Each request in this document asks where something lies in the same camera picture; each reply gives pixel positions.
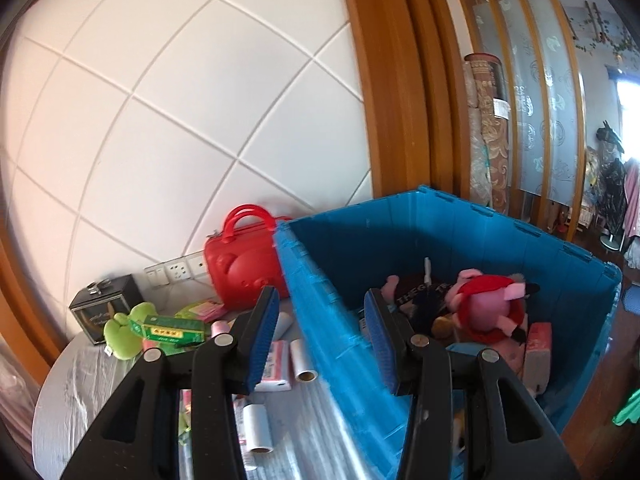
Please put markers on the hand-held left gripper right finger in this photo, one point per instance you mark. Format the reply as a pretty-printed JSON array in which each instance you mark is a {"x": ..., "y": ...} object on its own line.
[{"x": 380, "y": 340}]

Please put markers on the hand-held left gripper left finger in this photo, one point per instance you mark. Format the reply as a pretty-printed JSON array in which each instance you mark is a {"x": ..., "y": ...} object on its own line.
[{"x": 260, "y": 340}]

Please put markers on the blue plastic crate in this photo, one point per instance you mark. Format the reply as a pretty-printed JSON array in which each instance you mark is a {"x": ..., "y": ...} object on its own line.
[{"x": 340, "y": 270}]

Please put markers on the pink pig plush red dress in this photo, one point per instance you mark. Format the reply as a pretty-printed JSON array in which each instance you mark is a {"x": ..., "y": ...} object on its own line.
[{"x": 485, "y": 305}]

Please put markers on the round desktop with plastic cover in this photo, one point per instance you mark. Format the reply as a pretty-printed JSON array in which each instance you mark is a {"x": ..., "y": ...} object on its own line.
[{"x": 65, "y": 400}]

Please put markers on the red and white small box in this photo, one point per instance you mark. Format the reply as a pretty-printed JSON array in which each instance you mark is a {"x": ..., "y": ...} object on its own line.
[{"x": 275, "y": 365}]

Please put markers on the red suitcase-shaped case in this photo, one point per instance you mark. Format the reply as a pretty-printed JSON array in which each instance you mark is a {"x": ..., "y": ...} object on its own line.
[{"x": 245, "y": 270}]

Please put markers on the long green box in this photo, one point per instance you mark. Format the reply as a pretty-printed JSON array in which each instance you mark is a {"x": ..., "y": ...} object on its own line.
[{"x": 167, "y": 331}]

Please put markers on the green frog plush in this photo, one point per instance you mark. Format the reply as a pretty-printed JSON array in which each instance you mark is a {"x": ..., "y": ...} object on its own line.
[{"x": 122, "y": 335}]

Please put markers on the black gift box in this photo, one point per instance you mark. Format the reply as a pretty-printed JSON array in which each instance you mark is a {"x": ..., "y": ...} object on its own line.
[{"x": 100, "y": 312}]

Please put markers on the rolled patterned carpet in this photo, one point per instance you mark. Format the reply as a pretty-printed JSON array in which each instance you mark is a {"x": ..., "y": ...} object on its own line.
[{"x": 487, "y": 125}]

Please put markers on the clothes rack with garments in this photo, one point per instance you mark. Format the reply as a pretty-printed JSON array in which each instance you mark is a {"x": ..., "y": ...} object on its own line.
[{"x": 617, "y": 185}]

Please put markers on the frosted glass partition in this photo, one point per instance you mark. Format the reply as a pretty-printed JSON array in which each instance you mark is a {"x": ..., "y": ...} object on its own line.
[{"x": 540, "y": 90}]

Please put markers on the white wall socket panel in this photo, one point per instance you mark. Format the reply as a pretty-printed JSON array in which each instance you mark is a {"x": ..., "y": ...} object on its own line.
[
  {"x": 198, "y": 265},
  {"x": 178, "y": 270}
]

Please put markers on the white wall switch panel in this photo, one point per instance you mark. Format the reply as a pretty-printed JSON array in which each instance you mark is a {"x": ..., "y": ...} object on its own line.
[{"x": 156, "y": 276}]

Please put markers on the wooden door frame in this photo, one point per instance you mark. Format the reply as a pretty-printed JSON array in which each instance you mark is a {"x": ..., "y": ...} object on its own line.
[{"x": 400, "y": 85}]

